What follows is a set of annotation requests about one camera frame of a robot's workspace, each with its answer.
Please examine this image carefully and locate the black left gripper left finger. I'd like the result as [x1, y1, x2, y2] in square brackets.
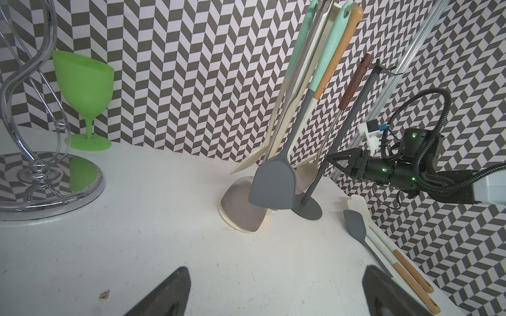
[125, 266, 191, 316]

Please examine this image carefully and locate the green plastic goblet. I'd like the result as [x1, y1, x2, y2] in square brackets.
[53, 51, 115, 151]

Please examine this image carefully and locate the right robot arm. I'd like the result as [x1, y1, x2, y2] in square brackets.
[325, 88, 505, 205]

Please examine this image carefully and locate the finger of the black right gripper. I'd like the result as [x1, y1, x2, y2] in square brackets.
[326, 148, 362, 178]

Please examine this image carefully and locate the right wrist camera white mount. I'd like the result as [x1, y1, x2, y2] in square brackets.
[358, 119, 387, 157]

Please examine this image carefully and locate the grey turner mint handle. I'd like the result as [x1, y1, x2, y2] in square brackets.
[249, 1, 335, 210]

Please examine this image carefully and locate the steel spoon brown handle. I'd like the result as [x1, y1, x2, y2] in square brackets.
[295, 53, 374, 194]

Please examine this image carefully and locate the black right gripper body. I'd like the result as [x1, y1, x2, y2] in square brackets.
[349, 149, 419, 194]

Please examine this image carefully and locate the cream spatula cream handle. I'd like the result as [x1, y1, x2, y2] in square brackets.
[230, 0, 318, 175]

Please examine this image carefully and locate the dark grey utensil rack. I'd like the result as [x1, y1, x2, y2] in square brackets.
[292, 61, 394, 221]

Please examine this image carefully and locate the chrome wire glass rack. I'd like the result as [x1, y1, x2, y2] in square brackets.
[1, 1, 105, 222]

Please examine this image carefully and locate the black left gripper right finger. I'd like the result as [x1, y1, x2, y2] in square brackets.
[362, 265, 432, 316]

